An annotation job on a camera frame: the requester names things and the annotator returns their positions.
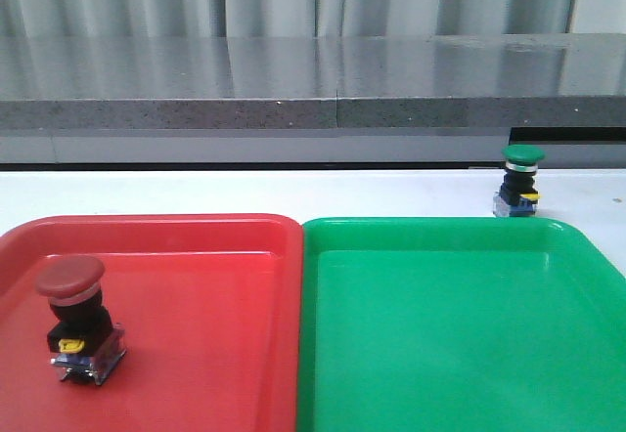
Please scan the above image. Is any red plastic tray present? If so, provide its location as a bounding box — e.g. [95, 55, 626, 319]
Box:
[1, 214, 302, 431]

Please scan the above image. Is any green mushroom push button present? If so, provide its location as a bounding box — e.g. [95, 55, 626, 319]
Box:
[493, 144, 545, 217]

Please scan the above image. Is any grey stone counter ledge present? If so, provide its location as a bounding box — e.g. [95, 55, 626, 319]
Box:
[1, 34, 625, 168]

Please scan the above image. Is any red mushroom push button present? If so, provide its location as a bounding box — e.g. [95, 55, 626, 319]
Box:
[35, 254, 126, 386]

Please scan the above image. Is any green plastic tray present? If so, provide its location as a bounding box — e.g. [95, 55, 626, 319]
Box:
[297, 218, 625, 431]

